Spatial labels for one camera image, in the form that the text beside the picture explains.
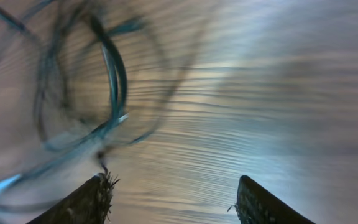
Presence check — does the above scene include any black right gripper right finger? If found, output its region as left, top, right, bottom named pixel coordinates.
left=228, top=175, right=314, bottom=224

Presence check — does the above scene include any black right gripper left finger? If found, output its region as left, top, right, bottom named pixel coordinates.
left=27, top=173, right=119, bottom=224

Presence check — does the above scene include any thin black USB cable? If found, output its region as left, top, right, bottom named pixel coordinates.
left=0, top=0, right=130, bottom=218

